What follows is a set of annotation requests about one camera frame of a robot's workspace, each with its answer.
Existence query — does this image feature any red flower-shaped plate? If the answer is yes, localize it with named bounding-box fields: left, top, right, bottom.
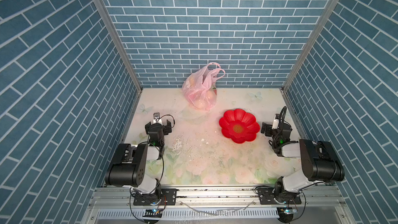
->
left=219, top=108, right=261, bottom=144

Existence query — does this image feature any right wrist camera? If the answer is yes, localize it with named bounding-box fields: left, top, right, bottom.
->
left=272, top=114, right=280, bottom=130

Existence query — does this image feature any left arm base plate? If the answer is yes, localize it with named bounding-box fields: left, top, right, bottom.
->
left=133, top=188, right=177, bottom=206

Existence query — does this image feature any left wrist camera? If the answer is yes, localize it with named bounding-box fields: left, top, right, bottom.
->
left=152, top=113, right=162, bottom=124

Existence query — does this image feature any pink plastic bag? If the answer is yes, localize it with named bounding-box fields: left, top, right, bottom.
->
left=182, top=62, right=226, bottom=111

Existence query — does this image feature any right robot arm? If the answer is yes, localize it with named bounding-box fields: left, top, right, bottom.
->
left=261, top=120, right=345, bottom=203

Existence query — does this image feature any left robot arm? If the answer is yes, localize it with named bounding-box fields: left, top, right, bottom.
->
left=105, top=120, right=175, bottom=198

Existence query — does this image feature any aluminium front rail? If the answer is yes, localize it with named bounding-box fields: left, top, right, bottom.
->
left=89, top=185, right=346, bottom=209

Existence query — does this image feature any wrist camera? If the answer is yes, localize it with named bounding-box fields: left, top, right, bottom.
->
left=152, top=113, right=162, bottom=124
left=272, top=114, right=280, bottom=130

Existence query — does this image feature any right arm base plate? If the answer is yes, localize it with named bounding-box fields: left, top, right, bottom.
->
left=254, top=186, right=302, bottom=205

